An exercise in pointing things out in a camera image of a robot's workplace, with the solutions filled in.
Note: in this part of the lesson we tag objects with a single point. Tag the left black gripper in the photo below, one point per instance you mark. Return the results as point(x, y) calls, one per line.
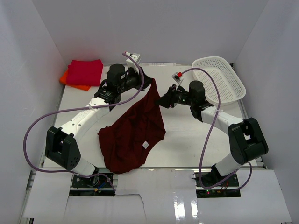
point(138, 76)

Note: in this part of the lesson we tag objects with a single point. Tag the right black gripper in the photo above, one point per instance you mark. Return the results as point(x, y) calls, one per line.
point(170, 98)

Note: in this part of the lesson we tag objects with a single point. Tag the dark red t-shirt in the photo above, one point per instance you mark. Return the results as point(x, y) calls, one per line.
point(126, 144)

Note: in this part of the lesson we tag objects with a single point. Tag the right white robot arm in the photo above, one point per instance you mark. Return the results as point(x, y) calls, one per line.
point(246, 139)

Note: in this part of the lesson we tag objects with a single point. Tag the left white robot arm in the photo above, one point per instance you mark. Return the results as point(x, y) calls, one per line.
point(62, 143)

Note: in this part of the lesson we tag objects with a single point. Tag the folded crimson t-shirt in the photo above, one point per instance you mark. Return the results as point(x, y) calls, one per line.
point(85, 72)

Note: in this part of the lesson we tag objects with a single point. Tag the white perforated plastic basket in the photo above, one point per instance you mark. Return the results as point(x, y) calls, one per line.
point(218, 73)

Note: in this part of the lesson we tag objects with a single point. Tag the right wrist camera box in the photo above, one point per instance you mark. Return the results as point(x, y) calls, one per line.
point(178, 77)

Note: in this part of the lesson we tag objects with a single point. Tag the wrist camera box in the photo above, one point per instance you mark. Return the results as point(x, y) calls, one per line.
point(132, 60)
point(178, 77)

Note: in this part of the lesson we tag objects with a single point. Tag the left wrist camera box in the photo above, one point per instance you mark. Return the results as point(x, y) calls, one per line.
point(132, 60)

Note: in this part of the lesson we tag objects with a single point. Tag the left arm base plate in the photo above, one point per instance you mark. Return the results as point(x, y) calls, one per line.
point(96, 186)

